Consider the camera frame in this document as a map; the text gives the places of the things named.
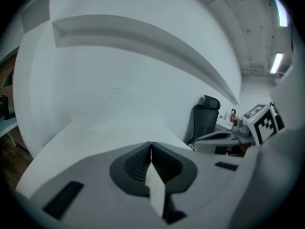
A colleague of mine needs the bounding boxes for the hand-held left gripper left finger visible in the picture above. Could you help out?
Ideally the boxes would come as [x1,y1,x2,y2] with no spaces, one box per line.
[30,141,167,229]

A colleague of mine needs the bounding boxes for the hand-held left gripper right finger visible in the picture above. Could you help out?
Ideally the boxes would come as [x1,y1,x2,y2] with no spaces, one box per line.
[151,141,244,229]

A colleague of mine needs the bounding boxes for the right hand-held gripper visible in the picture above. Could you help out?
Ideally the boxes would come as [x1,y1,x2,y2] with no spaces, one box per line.
[193,103,286,155]

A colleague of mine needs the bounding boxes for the white side desk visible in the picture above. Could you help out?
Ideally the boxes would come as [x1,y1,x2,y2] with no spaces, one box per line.
[215,122,234,133]

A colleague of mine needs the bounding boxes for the black mesh office chair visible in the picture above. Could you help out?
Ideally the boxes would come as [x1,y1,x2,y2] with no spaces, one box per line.
[184,94,221,148]

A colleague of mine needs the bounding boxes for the white table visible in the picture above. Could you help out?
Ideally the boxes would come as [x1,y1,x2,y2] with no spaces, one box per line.
[15,120,193,200]

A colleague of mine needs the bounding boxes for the person's white shirt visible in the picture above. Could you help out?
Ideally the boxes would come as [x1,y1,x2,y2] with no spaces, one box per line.
[230,20,305,229]

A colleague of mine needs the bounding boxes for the white desk with curved legs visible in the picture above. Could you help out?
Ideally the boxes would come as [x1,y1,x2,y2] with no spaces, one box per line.
[0,116,19,139]

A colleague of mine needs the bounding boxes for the long ceiling light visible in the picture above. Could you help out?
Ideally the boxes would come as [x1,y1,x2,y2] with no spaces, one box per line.
[270,52,284,74]

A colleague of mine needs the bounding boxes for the black flask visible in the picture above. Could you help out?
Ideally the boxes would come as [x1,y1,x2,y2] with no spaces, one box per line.
[0,94,15,121]

